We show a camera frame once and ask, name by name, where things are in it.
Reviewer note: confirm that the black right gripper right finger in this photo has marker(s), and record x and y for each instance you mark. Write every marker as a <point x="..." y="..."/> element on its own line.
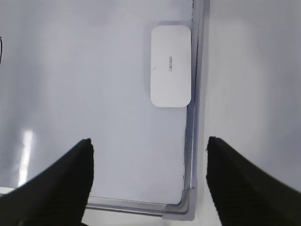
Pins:
<point x="245" y="195"/>

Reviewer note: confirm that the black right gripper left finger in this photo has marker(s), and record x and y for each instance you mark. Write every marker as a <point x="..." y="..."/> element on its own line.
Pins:
<point x="56" y="197"/>

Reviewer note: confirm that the white rectangular whiteboard eraser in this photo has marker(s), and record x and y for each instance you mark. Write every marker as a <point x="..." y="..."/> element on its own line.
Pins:
<point x="170" y="70"/>

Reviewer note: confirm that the whiteboard with grey frame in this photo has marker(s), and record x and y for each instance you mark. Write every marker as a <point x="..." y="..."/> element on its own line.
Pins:
<point x="76" y="69"/>

